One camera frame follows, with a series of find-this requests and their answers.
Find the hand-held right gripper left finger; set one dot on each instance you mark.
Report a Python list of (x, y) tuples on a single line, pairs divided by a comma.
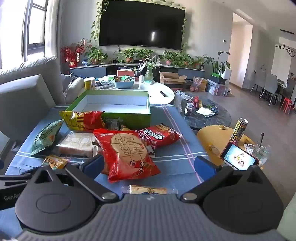
[(93, 165)]

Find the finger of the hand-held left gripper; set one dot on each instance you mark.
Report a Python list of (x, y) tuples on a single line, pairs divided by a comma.
[(13, 179)]

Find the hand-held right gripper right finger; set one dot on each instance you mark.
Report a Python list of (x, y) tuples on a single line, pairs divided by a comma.
[(204, 168)]

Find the clear bread pack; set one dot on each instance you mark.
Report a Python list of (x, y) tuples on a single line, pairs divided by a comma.
[(76, 143)]

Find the large red cookie packet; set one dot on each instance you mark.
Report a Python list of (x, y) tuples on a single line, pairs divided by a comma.
[(127, 150)]

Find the small yellow snack packet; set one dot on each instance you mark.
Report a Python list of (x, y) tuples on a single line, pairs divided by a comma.
[(54, 162)]

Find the red yellow striped chips bag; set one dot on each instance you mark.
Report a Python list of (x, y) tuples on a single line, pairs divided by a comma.
[(83, 120)]

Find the green snack bag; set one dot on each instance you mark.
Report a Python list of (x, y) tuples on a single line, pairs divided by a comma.
[(46, 136)]

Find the red snack packet white print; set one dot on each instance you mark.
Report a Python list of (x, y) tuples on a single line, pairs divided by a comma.
[(159, 138)]

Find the clear cracker packet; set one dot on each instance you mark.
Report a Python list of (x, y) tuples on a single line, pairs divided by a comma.
[(150, 190)]

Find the green cardboard box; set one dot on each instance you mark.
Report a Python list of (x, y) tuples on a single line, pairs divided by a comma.
[(129, 118)]

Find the blue striped tablecloth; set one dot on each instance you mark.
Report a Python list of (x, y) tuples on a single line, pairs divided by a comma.
[(175, 157)]

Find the yellow round table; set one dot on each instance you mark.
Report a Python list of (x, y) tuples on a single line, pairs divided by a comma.
[(212, 136)]

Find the smartphone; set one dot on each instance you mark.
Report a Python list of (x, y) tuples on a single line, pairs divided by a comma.
[(240, 157)]

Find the dark marble round table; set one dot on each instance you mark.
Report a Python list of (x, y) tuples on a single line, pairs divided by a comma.
[(208, 121)]

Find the yellow black drink can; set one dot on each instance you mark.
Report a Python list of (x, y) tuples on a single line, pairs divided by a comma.
[(238, 132)]

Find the white napkin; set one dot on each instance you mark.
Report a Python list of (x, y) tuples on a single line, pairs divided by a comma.
[(204, 112)]

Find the glass jar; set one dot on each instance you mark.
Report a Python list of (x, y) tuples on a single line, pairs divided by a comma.
[(189, 110)]

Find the glass cup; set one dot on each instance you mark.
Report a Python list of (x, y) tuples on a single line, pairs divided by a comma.
[(263, 155)]

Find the metal spoon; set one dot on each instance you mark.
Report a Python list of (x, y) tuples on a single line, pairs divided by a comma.
[(261, 139)]

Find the small red box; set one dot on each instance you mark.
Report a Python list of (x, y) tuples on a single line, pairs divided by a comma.
[(196, 102)]

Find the white plastic bag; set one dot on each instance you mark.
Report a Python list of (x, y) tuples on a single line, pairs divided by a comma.
[(178, 99)]

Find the clear storage bin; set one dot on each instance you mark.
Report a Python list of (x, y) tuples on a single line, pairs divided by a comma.
[(217, 89)]

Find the cream cylindrical tin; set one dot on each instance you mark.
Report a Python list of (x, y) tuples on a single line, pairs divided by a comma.
[(89, 83)]

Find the yellow carton with plastic bag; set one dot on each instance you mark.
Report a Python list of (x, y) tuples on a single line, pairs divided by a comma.
[(198, 84)]

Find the black remote control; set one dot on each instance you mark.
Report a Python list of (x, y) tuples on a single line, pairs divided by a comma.
[(163, 93)]

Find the teal plastic basket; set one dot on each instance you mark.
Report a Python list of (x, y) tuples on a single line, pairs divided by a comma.
[(124, 84)]

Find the white oval table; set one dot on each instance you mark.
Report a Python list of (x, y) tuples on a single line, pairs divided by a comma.
[(159, 89)]

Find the green black box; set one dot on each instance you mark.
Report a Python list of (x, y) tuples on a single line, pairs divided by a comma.
[(217, 77)]

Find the open cardboard box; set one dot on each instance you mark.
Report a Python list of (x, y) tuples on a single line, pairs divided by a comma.
[(171, 80)]

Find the pink box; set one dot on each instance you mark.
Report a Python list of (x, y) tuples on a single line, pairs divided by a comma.
[(124, 73)]

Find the dark tv cabinet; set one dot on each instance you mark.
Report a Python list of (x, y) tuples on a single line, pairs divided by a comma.
[(111, 69)]

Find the grey dining chair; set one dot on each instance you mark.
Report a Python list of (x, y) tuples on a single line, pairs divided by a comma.
[(270, 84), (257, 81)]

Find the red plastic stool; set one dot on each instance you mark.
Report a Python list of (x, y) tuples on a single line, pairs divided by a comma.
[(286, 104)]

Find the large-leaf plant white pot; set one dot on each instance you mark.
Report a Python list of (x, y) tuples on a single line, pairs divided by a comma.
[(216, 64)]

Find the spider plant in glass vase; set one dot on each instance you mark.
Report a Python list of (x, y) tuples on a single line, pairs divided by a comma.
[(149, 76)]

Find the row of potted green plants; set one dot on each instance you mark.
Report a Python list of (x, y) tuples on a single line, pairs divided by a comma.
[(96, 54)]

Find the grey sofa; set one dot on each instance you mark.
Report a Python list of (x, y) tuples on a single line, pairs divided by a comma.
[(23, 67)]

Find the red berry decoration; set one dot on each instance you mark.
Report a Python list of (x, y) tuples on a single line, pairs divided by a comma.
[(74, 49)]

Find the black television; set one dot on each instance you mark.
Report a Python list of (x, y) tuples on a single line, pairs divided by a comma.
[(138, 23)]

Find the window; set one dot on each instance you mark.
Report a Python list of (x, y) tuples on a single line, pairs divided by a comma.
[(34, 27)]

